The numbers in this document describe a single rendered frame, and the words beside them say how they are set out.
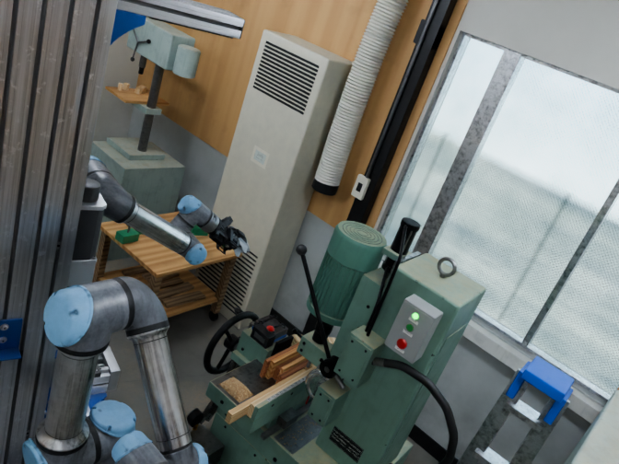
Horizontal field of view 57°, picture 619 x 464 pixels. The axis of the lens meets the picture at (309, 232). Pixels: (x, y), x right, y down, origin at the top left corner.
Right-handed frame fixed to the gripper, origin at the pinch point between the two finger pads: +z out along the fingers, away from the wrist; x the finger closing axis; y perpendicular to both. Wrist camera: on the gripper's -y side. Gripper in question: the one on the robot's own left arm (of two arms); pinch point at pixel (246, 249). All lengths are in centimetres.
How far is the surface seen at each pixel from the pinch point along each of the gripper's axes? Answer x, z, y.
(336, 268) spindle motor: 43, -9, 39
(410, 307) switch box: 64, -8, 63
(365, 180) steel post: 28, 69, -84
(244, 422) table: -2, 2, 71
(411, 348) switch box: 59, -1, 70
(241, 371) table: -6, 5, 51
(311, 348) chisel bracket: 18, 13, 47
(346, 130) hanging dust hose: 33, 47, -103
